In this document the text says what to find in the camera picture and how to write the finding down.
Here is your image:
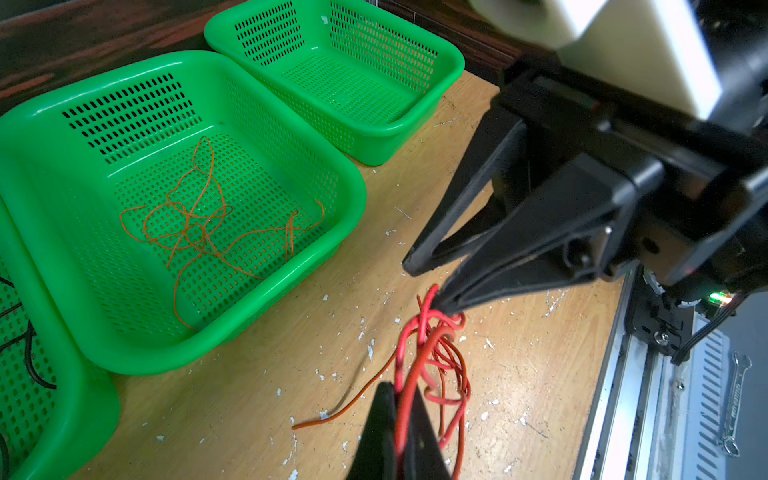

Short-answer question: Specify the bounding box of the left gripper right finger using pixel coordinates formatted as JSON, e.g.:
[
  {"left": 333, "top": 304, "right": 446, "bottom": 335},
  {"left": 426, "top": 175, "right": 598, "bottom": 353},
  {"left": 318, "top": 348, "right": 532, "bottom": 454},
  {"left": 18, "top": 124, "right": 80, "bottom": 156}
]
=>
[{"left": 398, "top": 395, "right": 451, "bottom": 480}]

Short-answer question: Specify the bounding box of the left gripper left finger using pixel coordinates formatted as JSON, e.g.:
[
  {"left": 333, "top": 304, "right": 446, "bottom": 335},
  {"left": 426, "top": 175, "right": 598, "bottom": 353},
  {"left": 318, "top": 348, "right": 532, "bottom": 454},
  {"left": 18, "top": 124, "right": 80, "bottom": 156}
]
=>
[{"left": 347, "top": 382, "right": 398, "bottom": 480}]

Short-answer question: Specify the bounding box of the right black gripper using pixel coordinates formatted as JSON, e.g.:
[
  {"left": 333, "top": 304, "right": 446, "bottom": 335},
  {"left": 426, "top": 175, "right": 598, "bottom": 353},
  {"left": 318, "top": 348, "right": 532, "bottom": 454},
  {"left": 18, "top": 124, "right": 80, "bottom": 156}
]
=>
[{"left": 402, "top": 59, "right": 767, "bottom": 315}]

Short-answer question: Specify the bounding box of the red cable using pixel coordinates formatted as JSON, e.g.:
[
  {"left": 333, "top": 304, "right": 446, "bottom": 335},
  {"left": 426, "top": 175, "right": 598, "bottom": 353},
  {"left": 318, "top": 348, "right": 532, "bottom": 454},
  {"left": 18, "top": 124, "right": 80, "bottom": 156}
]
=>
[{"left": 392, "top": 283, "right": 472, "bottom": 480}]

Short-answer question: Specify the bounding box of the orange cable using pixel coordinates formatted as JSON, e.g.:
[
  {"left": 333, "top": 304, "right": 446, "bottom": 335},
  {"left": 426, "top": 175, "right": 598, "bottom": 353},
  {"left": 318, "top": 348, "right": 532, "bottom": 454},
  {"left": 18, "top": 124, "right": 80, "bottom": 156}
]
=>
[
  {"left": 119, "top": 135, "right": 326, "bottom": 331},
  {"left": 291, "top": 347, "right": 400, "bottom": 431}
]

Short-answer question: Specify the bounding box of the black cable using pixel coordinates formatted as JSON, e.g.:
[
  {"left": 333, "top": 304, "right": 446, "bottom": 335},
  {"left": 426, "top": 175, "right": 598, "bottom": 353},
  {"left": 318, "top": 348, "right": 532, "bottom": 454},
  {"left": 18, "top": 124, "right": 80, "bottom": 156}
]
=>
[{"left": 0, "top": 275, "right": 58, "bottom": 475}]

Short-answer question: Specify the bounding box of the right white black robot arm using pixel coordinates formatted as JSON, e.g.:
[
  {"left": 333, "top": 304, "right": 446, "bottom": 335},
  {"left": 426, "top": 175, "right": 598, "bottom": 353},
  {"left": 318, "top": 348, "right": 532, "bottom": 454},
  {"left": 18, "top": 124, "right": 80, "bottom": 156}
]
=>
[{"left": 403, "top": 1, "right": 767, "bottom": 315}]

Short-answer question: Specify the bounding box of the right green plastic basket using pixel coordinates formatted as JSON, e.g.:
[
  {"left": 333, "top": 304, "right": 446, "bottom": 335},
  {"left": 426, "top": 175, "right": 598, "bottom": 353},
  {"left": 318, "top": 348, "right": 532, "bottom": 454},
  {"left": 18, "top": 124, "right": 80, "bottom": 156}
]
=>
[{"left": 204, "top": 1, "right": 465, "bottom": 167}]

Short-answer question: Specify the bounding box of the green plastic basket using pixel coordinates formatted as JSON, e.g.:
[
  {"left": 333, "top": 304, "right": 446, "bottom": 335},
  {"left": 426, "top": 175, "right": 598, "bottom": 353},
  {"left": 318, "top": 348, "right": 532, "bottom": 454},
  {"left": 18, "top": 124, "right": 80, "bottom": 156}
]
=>
[
  {"left": 1, "top": 209, "right": 120, "bottom": 479},
  {"left": 1, "top": 51, "right": 367, "bottom": 376},
  {"left": 204, "top": 1, "right": 465, "bottom": 167}
]

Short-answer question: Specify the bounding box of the silver wrench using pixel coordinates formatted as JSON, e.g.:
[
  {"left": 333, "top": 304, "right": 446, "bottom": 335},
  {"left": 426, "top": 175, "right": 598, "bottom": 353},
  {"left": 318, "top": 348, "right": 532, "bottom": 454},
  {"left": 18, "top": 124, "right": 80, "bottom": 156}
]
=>
[{"left": 720, "top": 351, "right": 752, "bottom": 458}]

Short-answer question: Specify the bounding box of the left green plastic basket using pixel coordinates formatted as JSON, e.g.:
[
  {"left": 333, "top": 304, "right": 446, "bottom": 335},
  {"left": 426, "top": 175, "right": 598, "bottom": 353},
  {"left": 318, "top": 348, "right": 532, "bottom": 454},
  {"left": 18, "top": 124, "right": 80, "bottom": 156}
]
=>
[{"left": 1, "top": 209, "right": 120, "bottom": 479}]

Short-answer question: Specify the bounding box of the middle green plastic basket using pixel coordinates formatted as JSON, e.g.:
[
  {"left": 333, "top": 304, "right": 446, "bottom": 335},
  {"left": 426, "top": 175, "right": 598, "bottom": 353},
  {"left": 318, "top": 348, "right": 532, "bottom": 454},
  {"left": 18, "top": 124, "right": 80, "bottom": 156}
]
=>
[{"left": 1, "top": 51, "right": 367, "bottom": 376}]

